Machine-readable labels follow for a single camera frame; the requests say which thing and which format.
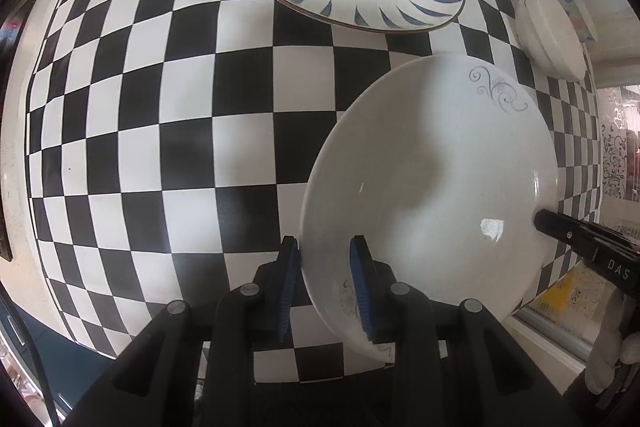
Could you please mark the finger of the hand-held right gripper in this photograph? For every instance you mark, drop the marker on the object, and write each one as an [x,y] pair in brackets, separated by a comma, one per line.
[560,226]

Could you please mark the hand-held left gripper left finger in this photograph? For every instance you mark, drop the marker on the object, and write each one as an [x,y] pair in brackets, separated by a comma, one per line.
[288,292]

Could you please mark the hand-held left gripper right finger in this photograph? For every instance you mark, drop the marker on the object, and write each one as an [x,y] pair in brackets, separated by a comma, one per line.
[360,292]

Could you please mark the white plate with grey swirl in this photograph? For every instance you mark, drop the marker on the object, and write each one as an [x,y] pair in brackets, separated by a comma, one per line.
[430,187]

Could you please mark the white bowl with floral rim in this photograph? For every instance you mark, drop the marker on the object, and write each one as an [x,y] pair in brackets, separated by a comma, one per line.
[547,32]

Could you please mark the person's right hand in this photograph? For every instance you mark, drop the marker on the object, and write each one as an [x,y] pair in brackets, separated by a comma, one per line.
[605,352]

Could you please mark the yellow packet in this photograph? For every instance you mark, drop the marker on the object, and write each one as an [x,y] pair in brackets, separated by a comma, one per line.
[565,302]

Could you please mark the patterned frosted window pane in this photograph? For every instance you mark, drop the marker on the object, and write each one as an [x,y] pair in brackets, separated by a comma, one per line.
[617,147]

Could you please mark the black white checkered tablecloth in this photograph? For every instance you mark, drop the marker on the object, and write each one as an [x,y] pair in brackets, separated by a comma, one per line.
[190,117]

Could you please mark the white bowl with coloured dots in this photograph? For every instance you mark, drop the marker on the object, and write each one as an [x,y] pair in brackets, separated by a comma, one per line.
[580,9]

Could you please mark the blue cabinet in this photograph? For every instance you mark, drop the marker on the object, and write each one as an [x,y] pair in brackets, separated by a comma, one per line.
[75,369]

